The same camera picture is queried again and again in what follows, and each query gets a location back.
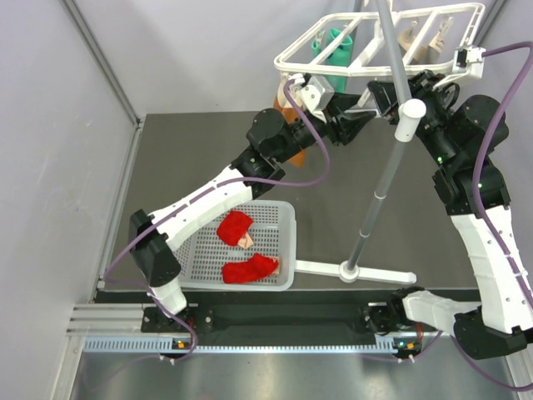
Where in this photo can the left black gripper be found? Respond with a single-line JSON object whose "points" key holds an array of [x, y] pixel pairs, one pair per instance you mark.
{"points": [[350, 123]]}

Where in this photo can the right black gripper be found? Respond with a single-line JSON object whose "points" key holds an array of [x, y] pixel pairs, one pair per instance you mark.
{"points": [[425, 85]]}

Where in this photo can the mint green patterned sock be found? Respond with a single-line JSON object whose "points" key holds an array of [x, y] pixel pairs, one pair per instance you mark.
{"points": [[340, 57]]}

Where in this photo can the white clip sock hanger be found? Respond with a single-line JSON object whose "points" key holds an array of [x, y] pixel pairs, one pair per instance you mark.
{"points": [[376, 53]]}

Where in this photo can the red sock back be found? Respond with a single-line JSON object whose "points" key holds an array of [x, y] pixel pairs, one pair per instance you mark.
{"points": [[233, 230]]}

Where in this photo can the red sock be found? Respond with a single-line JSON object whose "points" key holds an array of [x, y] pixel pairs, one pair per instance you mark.
{"points": [[233, 230], [255, 268]]}

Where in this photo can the red sock front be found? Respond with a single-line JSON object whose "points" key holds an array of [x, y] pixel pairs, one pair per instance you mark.
{"points": [[255, 268]]}

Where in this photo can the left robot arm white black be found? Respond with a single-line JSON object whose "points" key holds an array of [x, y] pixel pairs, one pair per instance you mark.
{"points": [[272, 140]]}

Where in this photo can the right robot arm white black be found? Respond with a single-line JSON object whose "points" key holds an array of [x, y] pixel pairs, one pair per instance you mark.
{"points": [[501, 322]]}

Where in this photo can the grey drying rack stand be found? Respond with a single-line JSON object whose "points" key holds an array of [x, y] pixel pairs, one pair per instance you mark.
{"points": [[331, 214]]}

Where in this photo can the orange brown sock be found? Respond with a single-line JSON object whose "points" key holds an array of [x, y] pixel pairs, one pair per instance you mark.
{"points": [[281, 104]]}

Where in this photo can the grey beige sock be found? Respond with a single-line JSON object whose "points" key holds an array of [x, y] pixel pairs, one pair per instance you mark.
{"points": [[429, 54]]}

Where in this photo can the beige cuffed sock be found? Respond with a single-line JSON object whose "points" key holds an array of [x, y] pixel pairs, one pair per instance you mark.
{"points": [[405, 40]]}

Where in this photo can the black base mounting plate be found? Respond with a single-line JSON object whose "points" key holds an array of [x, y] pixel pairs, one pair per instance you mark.
{"points": [[209, 319]]}

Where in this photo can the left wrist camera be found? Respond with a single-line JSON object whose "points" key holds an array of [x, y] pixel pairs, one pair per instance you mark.
{"points": [[311, 93]]}

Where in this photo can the grey slotted cable duct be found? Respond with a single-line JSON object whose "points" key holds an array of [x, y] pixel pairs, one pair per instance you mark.
{"points": [[170, 345]]}

